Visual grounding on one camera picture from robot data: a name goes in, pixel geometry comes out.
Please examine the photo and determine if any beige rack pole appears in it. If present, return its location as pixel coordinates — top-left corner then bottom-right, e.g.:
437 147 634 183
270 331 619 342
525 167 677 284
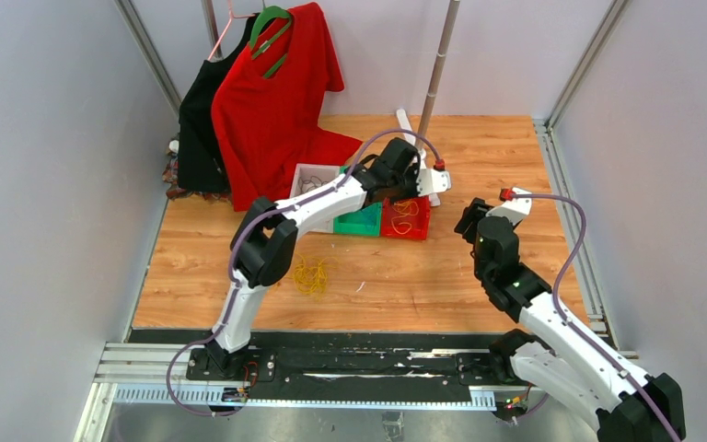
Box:
418 0 461 136

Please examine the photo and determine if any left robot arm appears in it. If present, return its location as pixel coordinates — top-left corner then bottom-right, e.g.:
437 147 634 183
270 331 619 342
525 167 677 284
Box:
201 137 421 380

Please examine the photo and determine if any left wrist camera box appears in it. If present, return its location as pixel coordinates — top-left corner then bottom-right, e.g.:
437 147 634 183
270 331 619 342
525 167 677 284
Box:
416 169 452 197

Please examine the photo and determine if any green clothes hanger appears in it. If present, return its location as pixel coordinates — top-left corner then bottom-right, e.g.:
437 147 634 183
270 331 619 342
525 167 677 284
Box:
249 6 295 79

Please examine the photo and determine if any green storage bin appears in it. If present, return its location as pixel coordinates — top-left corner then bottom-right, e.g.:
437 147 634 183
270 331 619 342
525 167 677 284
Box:
332 166 385 238

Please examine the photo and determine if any black garment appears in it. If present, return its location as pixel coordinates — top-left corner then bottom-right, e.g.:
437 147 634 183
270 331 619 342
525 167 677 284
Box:
177 17 256 194

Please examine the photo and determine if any patterned cloth at wall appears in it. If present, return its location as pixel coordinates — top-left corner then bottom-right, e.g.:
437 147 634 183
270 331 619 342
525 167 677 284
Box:
162 137 230 201

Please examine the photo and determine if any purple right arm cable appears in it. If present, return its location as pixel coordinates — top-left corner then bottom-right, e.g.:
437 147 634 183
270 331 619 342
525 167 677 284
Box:
512 193 684 442

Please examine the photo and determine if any pink clothes hanger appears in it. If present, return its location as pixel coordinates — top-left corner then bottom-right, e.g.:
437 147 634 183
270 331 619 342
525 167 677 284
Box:
202 0 252 61

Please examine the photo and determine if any red storage bin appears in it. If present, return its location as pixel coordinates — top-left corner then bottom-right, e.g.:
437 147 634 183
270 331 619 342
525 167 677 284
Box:
380 196 431 241

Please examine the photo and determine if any white storage bin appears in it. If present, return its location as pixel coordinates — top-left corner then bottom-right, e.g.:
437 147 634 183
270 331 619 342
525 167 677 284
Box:
289 163 340 198

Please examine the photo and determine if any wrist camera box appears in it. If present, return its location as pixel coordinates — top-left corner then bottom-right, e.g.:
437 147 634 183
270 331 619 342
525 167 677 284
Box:
487 187 532 228
416 169 452 197

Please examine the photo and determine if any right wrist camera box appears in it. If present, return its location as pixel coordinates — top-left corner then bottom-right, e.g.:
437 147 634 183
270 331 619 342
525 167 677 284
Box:
487 187 532 228

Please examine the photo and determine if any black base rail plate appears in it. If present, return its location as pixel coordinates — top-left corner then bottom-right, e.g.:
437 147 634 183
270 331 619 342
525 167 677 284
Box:
182 329 550 405

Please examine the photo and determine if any white rack base foot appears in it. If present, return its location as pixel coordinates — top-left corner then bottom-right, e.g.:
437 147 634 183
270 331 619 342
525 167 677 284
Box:
395 108 441 207

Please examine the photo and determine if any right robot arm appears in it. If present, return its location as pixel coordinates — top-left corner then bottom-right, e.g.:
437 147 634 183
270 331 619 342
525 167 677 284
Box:
455 189 687 441

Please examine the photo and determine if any red t-shirt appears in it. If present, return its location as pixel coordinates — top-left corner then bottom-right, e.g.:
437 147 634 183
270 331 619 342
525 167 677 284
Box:
212 2 361 212

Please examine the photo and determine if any yellow cable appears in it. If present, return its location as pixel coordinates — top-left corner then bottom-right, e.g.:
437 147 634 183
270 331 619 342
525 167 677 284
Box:
292 254 340 300

